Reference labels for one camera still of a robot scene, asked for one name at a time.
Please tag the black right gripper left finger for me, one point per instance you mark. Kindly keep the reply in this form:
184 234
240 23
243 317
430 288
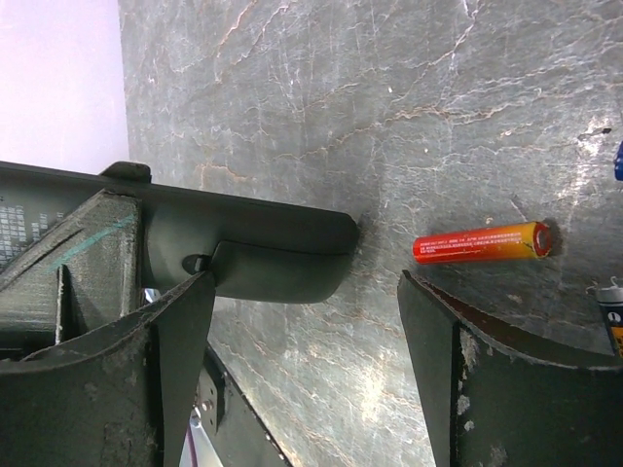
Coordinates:
120 395

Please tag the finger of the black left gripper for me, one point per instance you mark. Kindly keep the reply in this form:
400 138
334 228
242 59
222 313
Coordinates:
128 172
83 274

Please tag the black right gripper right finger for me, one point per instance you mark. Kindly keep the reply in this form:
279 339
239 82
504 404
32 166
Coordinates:
493 394

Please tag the black remote control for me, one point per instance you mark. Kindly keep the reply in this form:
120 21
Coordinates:
257 250

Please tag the black gold battery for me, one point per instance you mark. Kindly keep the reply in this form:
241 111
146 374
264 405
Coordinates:
610 301

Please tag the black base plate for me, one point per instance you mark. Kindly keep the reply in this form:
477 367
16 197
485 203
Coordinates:
224 429

